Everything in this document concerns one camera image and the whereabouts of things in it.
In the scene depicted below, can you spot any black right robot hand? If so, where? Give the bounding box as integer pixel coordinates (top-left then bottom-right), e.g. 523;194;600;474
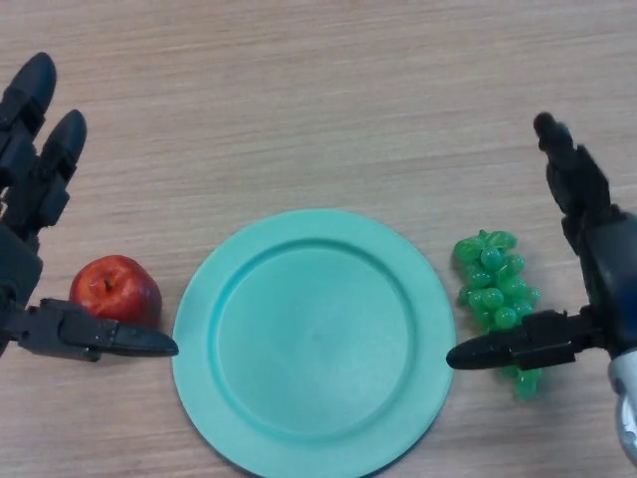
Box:
446;112;637;372

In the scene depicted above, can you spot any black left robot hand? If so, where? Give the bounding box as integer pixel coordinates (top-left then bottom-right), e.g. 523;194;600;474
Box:
0;52;179;362

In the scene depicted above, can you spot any green grape bunch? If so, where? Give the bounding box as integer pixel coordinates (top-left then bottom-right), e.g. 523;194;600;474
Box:
452;229;543;402

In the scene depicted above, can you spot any teal round plate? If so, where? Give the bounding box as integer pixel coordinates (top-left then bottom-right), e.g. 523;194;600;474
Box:
171;208;457;477

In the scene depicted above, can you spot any red apple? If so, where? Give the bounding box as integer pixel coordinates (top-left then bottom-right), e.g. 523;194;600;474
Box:
69;255;163;328

